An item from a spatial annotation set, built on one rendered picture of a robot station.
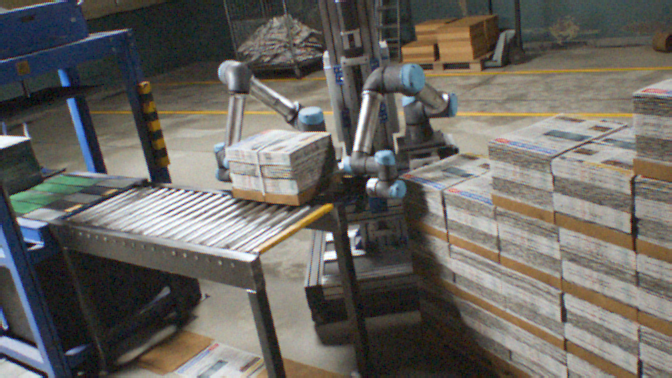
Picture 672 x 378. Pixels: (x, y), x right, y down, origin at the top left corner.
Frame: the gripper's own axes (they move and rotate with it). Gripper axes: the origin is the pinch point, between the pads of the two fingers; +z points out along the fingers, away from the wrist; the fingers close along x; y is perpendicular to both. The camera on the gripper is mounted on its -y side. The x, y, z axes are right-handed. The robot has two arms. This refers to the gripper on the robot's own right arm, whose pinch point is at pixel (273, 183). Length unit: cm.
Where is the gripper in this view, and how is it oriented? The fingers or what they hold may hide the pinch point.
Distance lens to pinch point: 324.6
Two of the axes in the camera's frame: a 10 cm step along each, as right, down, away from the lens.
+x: 6.0, -3.1, 7.3
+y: -1.4, -9.5, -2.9
